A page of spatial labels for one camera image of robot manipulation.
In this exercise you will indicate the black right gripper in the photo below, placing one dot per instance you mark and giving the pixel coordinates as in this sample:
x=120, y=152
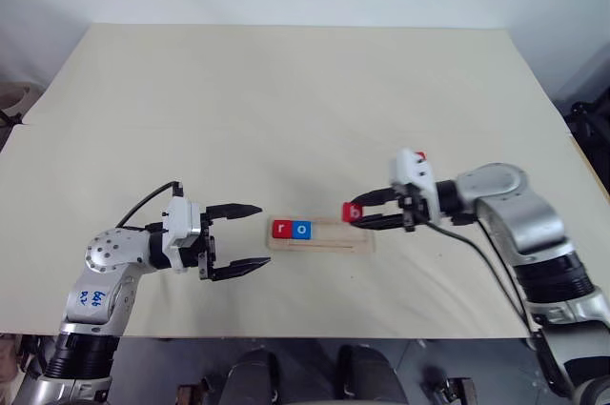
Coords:
x=413, y=207

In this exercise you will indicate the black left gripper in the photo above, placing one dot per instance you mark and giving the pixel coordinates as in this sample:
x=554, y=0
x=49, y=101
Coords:
x=206, y=245

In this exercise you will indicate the red letter b block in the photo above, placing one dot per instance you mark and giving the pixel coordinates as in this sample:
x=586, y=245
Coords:
x=351, y=212

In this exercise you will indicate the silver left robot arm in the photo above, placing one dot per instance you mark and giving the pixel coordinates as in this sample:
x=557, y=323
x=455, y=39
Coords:
x=102, y=252

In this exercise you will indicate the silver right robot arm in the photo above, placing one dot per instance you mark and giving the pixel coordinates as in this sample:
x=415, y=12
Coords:
x=519, y=214

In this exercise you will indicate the red letter r block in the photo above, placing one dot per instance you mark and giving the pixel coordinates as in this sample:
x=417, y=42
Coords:
x=281, y=229

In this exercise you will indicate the wooden letter tray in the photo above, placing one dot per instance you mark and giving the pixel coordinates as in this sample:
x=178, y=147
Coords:
x=333, y=243

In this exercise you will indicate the blue letter o block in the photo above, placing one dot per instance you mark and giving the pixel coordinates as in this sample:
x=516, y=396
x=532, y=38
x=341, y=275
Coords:
x=301, y=229

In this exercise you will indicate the beige table cover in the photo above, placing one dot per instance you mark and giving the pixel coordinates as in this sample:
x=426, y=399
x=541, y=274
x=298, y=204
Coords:
x=286, y=105

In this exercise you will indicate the brown wooden piece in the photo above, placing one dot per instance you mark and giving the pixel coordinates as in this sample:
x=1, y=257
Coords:
x=453, y=390
x=193, y=394

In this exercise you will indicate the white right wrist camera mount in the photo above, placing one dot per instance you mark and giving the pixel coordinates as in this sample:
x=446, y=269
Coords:
x=414, y=171

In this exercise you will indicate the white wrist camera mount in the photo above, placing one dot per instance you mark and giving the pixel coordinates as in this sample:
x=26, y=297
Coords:
x=178, y=219
x=414, y=171

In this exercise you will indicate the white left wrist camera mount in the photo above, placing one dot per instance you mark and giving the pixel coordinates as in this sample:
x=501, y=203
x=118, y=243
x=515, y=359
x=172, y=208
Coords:
x=178, y=219

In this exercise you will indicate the black equipment frame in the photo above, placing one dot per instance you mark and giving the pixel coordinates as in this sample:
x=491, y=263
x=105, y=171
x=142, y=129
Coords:
x=591, y=133

